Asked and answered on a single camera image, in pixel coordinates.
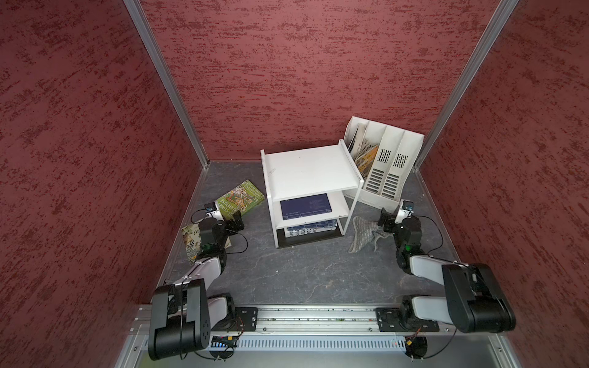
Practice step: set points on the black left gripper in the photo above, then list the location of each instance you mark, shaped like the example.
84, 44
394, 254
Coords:
234, 229

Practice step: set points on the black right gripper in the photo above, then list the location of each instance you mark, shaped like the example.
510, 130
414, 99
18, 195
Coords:
389, 220

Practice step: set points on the grey striped fluffy cloth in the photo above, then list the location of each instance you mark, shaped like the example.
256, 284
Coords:
366, 233

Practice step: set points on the white three-tier bookshelf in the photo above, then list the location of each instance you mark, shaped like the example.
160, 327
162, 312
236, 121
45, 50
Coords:
328, 170

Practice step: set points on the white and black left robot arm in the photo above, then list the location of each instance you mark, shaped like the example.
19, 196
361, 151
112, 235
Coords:
182, 314

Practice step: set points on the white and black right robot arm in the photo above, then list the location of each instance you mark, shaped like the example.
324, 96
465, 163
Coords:
473, 302

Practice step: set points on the green treehouse paperback book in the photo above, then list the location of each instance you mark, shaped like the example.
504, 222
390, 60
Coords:
245, 197

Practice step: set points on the illustrated children's picture book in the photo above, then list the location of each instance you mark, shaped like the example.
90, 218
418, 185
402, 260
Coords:
205, 240

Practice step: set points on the navy blue book middle shelf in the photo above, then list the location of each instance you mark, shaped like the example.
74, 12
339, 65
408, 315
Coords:
305, 206

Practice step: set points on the yellow illustrated book in holder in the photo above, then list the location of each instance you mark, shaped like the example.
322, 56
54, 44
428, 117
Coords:
366, 159

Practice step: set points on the white perforated magazine file holder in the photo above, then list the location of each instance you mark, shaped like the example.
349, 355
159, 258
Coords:
398, 150

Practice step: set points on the white blue magazine in holder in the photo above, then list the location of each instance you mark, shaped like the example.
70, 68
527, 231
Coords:
355, 136

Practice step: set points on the white ventilation grille strip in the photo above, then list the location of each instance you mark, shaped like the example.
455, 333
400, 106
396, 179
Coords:
321, 344

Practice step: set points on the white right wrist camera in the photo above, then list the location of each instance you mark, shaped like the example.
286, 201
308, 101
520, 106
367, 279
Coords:
404, 210

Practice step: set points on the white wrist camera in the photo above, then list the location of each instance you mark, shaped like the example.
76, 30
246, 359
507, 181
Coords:
404, 210
212, 211

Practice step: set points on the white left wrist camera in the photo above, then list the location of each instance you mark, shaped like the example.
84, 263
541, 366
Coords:
212, 211

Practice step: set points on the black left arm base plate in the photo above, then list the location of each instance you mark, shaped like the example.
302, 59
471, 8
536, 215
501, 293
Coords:
242, 319

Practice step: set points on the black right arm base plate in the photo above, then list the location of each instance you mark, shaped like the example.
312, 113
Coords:
391, 319

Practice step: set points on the aluminium mounting rail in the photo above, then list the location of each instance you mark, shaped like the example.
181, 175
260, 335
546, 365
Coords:
325, 320

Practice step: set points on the right aluminium corner post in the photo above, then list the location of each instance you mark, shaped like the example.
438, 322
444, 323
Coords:
484, 45

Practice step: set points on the aluminium corner post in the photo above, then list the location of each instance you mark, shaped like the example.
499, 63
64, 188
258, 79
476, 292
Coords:
484, 45
144, 30

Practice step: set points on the left aluminium corner post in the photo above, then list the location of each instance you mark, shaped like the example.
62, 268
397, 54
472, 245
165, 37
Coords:
144, 30

